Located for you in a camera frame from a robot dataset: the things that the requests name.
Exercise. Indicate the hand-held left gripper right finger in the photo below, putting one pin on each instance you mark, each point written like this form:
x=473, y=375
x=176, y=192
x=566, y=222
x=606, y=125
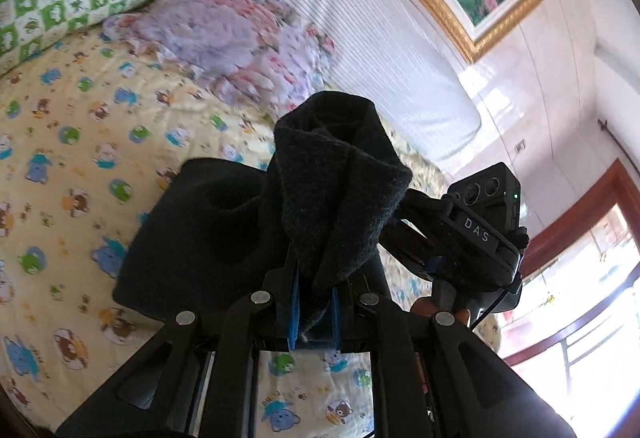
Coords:
x=335, y=318

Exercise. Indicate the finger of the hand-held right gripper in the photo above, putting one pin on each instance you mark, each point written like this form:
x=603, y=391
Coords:
x=410, y=248
x=425, y=208

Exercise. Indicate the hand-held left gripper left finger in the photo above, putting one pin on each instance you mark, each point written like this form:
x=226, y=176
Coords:
x=295, y=308

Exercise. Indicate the black pants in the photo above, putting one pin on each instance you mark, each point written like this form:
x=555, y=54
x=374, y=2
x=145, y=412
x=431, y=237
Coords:
x=325, y=198

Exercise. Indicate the person's right hand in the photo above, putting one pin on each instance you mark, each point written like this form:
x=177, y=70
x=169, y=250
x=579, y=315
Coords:
x=422, y=307

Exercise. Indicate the white striped headboard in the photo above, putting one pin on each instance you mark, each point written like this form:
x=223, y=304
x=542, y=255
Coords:
x=360, y=52

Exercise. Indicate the floral ruffled pillow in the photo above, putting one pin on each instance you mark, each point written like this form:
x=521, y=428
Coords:
x=225, y=37

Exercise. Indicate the yellow bear print bed sheet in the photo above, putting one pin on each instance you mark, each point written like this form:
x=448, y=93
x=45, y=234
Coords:
x=75, y=157

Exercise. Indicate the red wooden door frame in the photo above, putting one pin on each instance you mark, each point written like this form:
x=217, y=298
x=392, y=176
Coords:
x=560, y=228

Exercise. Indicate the wall socket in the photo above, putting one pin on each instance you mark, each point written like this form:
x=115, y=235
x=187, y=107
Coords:
x=520, y=146

